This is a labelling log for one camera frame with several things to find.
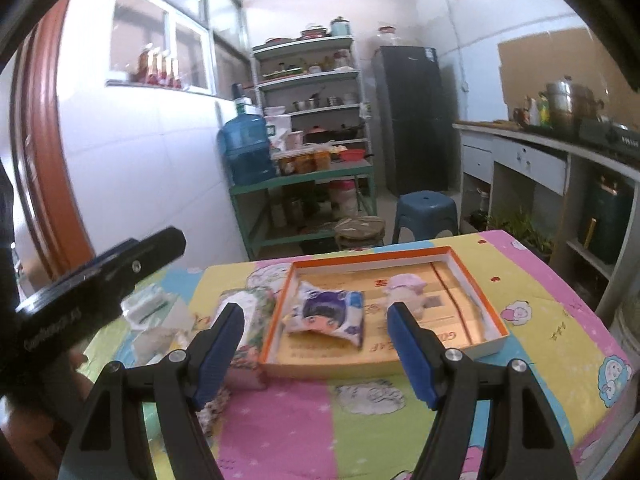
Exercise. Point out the white shelving rack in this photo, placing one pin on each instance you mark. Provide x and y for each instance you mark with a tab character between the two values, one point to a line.
318	84

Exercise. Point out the round cushioned metal stool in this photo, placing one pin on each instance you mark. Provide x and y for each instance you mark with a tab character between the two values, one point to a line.
359	232

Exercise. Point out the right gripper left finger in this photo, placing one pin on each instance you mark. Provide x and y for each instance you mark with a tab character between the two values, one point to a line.
110	441

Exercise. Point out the brown wooden door frame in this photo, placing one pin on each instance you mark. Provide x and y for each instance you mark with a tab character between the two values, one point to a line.
53	221

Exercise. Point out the white plastic bucket red lid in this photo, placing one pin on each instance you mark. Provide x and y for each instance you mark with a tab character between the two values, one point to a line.
343	198

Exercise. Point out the black refrigerator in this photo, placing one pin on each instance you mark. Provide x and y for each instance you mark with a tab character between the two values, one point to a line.
416	128

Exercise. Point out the green detergent bottle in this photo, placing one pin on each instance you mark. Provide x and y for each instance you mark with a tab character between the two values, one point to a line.
544	110

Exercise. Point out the purple cartoon tissue pack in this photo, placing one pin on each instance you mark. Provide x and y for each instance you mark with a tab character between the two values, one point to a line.
336	313

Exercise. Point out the orange-rimmed cardboard tray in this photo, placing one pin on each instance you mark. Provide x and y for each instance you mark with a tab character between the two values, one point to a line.
456	310

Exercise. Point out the person's left hand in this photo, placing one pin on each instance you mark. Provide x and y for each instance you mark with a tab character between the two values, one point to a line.
27	448

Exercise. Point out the pink plush doll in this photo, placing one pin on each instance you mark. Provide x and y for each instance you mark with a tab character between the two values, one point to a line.
407	288

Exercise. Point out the white kitchen counter cabinet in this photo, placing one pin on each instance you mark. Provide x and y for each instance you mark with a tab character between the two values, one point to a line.
508	171

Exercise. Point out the red plastic basin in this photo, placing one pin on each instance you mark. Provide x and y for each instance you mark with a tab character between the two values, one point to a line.
353	155

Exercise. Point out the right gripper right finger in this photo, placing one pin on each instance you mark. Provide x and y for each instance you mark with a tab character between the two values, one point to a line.
523	441

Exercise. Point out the stainless steel steamer pot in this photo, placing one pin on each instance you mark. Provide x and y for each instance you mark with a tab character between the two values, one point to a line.
569	104

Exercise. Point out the black gas stove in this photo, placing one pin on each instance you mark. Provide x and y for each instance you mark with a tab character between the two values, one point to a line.
610	135

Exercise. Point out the blue plastic stool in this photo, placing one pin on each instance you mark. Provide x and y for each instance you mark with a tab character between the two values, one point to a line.
425	214

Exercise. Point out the white floral cloth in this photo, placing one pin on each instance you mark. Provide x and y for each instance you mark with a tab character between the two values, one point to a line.
213	410

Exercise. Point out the green white tissue box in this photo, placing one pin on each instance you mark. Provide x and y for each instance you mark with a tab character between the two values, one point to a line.
166	329

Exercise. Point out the blue water jug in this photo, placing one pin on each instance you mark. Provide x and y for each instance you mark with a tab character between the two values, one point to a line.
245	147

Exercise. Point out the green white tissue pack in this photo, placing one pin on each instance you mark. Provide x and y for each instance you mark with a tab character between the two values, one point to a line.
142	307

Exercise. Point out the green metal table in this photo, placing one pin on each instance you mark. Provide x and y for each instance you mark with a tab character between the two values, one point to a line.
296	209

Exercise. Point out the floral tissue pack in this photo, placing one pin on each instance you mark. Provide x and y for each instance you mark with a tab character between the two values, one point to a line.
258	303

